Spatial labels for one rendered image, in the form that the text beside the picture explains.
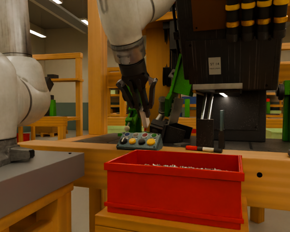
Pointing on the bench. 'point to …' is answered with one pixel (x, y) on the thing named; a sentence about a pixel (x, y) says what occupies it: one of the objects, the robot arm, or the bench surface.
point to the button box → (140, 144)
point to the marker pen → (204, 149)
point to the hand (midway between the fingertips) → (144, 116)
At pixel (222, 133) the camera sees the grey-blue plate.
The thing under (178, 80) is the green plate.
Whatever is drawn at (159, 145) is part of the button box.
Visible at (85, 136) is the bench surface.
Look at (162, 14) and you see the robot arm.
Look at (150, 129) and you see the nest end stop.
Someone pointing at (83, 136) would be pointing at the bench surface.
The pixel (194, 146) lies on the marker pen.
